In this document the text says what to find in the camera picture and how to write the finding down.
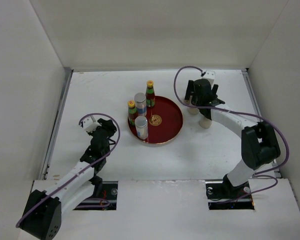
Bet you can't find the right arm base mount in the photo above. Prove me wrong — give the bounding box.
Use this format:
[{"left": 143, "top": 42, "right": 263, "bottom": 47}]
[{"left": 205, "top": 178, "right": 255, "bottom": 211}]

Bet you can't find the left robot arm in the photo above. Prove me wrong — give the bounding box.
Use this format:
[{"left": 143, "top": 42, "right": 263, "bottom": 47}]
[{"left": 16, "top": 81, "right": 183, "bottom": 240}]

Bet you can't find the white powder grinder jar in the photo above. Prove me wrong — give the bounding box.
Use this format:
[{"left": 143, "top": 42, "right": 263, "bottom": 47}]
[{"left": 187, "top": 105, "right": 200, "bottom": 115}]

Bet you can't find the white bead jar blue label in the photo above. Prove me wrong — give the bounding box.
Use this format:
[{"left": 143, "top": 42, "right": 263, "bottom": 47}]
[{"left": 134, "top": 92, "right": 147, "bottom": 117}]

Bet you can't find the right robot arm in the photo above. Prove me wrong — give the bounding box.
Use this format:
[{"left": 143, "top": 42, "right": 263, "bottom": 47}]
[{"left": 186, "top": 79, "right": 281, "bottom": 198}]

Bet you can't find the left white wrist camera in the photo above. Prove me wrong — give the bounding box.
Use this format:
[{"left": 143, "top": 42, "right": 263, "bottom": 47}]
[{"left": 79, "top": 116, "right": 99, "bottom": 133}]

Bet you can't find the red sauce bottle green label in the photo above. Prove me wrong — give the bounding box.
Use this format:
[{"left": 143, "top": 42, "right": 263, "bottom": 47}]
[{"left": 145, "top": 80, "right": 156, "bottom": 108}]

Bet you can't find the red round tray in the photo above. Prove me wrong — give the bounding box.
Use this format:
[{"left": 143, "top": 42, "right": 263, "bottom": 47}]
[{"left": 142, "top": 95, "right": 183, "bottom": 145}]

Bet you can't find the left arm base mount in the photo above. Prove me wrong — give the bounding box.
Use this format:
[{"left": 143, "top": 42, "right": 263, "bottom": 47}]
[{"left": 74, "top": 181, "right": 119, "bottom": 211}]

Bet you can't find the silver top spice jar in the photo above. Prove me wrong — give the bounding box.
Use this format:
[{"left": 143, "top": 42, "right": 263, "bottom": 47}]
[{"left": 199, "top": 116, "right": 212, "bottom": 129}]

